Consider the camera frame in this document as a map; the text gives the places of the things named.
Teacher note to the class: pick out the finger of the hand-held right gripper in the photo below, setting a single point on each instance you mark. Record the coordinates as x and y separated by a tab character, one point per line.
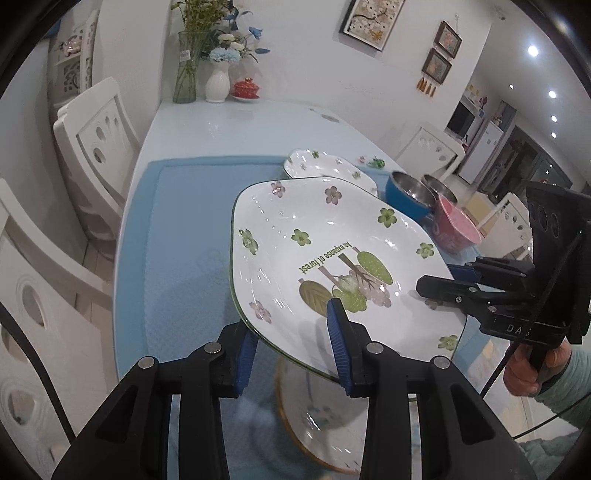
458	272
443	287

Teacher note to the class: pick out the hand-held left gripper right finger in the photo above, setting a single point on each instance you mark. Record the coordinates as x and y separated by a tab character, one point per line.
340	350

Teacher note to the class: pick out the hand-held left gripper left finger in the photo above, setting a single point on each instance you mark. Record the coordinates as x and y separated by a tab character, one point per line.
244	364

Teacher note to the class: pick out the pink steel-lined bowl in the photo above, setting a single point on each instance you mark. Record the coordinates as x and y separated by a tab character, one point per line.
455	230

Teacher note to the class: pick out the large floral square plate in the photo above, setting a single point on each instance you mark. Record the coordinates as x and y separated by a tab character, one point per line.
286	258

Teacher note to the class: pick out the person's right forearm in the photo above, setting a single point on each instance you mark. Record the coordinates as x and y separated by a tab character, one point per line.
572	383

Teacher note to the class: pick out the person's right hand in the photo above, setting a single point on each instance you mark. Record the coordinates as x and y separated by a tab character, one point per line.
519	374

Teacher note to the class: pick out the gold-rimmed white plate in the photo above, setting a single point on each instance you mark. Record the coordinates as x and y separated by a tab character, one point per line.
300	410

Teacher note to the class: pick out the white dining chair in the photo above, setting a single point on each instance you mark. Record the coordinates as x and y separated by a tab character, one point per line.
434	147
41	332
99	138
512	221

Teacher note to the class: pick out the blue steel-lined bowl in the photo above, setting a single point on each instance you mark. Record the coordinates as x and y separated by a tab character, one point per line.
406	203

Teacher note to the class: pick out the stainless steel bowl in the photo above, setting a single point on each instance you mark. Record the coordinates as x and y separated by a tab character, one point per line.
441	187

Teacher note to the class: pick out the white refrigerator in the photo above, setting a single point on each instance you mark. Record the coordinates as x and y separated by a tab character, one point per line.
482	154

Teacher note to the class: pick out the dark glass door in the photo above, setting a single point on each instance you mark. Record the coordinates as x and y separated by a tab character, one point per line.
521	161

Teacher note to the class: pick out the light blue table mat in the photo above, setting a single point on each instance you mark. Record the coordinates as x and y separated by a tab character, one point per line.
184	258

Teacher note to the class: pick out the green toy figurine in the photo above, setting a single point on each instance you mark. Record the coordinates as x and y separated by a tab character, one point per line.
375	162

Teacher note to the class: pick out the dark microwave oven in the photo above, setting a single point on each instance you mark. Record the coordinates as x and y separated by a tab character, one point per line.
461	121

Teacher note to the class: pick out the small floral square plate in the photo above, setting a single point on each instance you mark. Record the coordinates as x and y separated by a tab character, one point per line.
318	164

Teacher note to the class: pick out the small framed picture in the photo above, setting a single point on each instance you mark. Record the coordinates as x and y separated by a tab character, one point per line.
448	39
437	65

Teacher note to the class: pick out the white saucer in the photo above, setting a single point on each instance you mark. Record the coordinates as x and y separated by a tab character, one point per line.
245	98

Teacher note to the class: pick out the large framed flower picture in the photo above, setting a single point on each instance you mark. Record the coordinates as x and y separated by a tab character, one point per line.
371	21

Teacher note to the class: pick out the red lidded teacup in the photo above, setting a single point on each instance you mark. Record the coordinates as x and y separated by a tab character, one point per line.
246	86

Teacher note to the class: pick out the white ceramic vase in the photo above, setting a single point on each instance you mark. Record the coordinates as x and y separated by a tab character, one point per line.
218	85

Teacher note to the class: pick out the clear glass vase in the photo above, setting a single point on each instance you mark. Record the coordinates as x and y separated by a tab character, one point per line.
187	78

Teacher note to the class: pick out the blue and white artificial flowers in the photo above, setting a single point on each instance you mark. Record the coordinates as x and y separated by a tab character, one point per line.
235	44

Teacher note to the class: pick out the white carved cabinet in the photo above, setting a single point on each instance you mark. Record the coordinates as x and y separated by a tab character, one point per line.
74	60

